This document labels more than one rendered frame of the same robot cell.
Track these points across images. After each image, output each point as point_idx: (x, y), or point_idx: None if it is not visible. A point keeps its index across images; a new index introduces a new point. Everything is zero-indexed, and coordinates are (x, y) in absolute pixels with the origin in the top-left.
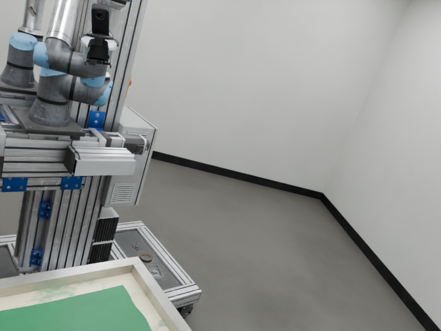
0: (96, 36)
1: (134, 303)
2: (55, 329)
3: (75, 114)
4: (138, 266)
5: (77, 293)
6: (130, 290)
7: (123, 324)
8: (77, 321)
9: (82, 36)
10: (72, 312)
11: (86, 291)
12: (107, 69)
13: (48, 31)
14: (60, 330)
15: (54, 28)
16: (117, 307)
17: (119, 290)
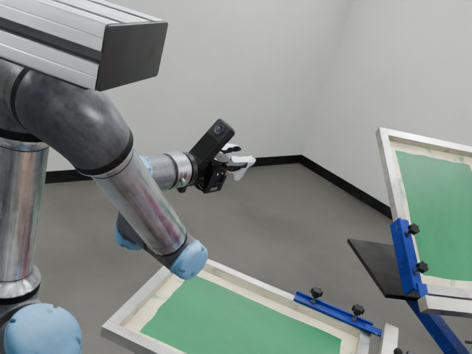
0: (225, 154)
1: (152, 317)
2: (221, 345)
3: None
4: (118, 319)
5: (180, 352)
6: (140, 324)
7: (179, 315)
8: (204, 338)
9: (241, 163)
10: (199, 345)
11: (171, 348)
12: None
13: (180, 230)
14: (218, 342)
15: (179, 218)
16: (166, 324)
17: (148, 331)
